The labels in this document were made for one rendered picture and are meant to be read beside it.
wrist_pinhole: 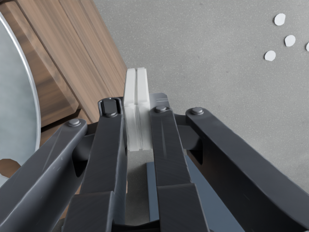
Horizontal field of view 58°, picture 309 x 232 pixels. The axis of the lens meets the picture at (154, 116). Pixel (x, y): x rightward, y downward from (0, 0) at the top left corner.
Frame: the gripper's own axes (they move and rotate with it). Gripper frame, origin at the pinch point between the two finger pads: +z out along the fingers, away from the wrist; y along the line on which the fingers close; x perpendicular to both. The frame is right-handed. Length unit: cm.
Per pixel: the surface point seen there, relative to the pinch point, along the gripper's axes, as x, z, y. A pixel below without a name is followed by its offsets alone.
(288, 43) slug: -6.2, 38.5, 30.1
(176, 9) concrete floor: 2.1, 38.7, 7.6
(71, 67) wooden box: 0.6, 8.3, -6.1
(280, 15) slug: -0.6, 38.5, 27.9
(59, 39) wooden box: 3.1, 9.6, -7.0
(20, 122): -2.2, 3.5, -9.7
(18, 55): 3.1, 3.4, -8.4
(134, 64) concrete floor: -7.8, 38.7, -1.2
